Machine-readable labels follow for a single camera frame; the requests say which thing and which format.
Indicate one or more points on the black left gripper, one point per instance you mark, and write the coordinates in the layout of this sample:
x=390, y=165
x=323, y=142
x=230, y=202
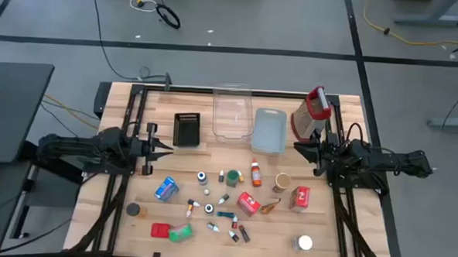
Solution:
x=139, y=148

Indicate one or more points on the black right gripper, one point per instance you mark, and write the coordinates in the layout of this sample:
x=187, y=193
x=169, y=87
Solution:
x=324, y=156

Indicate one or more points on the blue cereal box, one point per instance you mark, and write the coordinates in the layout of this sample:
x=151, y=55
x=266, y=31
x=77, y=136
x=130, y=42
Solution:
x=166, y=188

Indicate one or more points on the red cereal box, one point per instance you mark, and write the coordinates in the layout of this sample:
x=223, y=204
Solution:
x=300, y=197
x=248, y=203

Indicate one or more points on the red-cap bottle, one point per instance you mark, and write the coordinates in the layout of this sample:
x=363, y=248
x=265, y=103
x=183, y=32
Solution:
x=256, y=175

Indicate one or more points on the small orange dropper bottle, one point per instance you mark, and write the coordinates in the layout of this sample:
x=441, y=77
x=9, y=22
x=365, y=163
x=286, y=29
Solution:
x=189, y=210

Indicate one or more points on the small yellow-orange dropper bottle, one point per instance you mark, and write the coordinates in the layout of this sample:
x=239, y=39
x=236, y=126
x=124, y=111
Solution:
x=241, y=178

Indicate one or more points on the small green dropper bottle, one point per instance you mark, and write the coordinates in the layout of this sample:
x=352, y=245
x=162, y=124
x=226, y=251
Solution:
x=224, y=198

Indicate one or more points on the green cereal box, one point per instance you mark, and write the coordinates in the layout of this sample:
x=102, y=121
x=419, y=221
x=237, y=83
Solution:
x=181, y=233

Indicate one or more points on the blue gel tube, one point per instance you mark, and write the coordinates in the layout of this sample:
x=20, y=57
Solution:
x=225, y=214

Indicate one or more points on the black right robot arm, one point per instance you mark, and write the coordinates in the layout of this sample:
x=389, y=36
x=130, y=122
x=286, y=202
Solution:
x=386, y=160

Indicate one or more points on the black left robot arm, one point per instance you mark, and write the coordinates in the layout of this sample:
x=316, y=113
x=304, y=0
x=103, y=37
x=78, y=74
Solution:
x=77, y=147

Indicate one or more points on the black mesh basket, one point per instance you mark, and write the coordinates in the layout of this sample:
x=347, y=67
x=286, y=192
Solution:
x=186, y=130

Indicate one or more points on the tan lid seasoning jar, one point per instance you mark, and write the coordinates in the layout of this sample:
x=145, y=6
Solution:
x=282, y=181

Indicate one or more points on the white plastic bin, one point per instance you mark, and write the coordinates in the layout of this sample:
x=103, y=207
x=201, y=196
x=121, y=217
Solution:
x=269, y=132

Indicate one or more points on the black lid spice jar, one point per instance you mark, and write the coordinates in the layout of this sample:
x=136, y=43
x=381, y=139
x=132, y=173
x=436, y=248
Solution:
x=133, y=209

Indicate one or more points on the taco mix packet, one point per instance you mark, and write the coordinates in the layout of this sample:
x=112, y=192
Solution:
x=268, y=208

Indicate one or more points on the green lid spice jar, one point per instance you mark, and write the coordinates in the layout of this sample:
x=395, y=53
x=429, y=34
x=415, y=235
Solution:
x=232, y=178

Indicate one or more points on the red lid container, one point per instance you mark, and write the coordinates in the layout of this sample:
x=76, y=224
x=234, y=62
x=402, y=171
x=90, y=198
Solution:
x=160, y=230

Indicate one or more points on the clear plastic bin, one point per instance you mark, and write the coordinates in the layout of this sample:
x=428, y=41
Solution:
x=232, y=113

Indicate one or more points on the white lid spice jar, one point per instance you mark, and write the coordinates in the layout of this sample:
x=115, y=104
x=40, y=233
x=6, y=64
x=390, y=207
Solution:
x=304, y=242

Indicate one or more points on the small red dropper bottle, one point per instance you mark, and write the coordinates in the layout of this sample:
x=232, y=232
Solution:
x=234, y=223

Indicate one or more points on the dark red gel tube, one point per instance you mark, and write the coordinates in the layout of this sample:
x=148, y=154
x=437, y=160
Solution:
x=244, y=234

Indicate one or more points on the small purple dropper bottle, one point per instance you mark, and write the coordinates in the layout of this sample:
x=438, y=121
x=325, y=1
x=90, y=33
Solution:
x=234, y=237

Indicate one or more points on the grey table foot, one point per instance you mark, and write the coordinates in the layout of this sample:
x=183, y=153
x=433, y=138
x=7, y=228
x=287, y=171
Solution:
x=454, y=123

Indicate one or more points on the grey table leg frame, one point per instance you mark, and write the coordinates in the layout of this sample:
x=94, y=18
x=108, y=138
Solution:
x=431, y=20

